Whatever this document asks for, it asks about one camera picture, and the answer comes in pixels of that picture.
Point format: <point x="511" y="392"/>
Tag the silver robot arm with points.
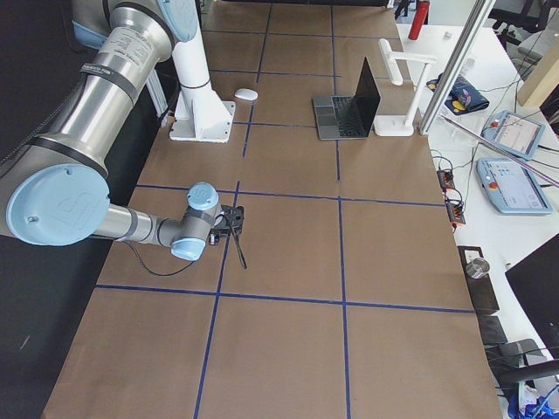
<point x="54" y="190"/>

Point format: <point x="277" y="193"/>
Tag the blue teach pendant near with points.
<point x="511" y="189"/>

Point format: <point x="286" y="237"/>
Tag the dark blue space pouch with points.
<point x="464" y="98"/>

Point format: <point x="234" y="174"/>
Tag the blue teach pendant far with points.
<point x="511" y="132"/>

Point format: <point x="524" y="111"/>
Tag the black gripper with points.
<point x="215" y="238"/>

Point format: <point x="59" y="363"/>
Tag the red bottle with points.
<point x="422" y="10"/>

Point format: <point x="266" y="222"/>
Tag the black box with metal cup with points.
<point x="480" y="289"/>

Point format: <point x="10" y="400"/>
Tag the black usb hub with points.
<point x="455" y="211"/>
<point x="446" y="179"/>

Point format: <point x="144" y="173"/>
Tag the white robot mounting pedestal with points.
<point x="200" y="114"/>

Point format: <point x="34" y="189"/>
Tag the blue teach pendant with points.
<point x="511" y="189"/>
<point x="511" y="132"/>

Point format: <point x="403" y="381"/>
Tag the grey laptop computer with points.
<point x="348" y="117"/>

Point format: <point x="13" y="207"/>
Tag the black monitor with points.
<point x="534" y="281"/>

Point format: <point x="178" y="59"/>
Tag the white desk lamp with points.
<point x="397" y="119"/>

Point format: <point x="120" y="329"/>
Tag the white wireless mouse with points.
<point x="246" y="94"/>

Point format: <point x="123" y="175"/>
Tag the aluminium frame post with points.
<point x="474" y="23"/>

